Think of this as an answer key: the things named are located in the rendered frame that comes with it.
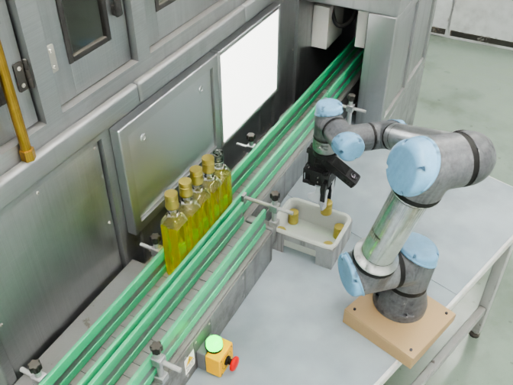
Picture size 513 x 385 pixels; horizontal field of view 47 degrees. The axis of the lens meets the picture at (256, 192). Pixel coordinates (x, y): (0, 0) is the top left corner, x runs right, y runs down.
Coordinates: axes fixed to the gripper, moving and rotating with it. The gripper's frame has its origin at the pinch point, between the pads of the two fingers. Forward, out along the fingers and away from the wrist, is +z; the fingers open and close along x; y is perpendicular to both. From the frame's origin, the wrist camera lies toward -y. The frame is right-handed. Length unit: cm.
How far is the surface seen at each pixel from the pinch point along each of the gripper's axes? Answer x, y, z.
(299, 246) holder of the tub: 10.0, 4.3, 11.4
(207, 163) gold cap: 25.9, 26.1, -24.2
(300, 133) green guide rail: -31.0, 22.3, -1.0
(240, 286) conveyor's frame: 35.8, 11.6, 7.5
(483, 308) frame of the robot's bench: -48, -55, 72
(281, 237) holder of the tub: 10.1, 10.5, 10.3
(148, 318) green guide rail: 65, 21, -5
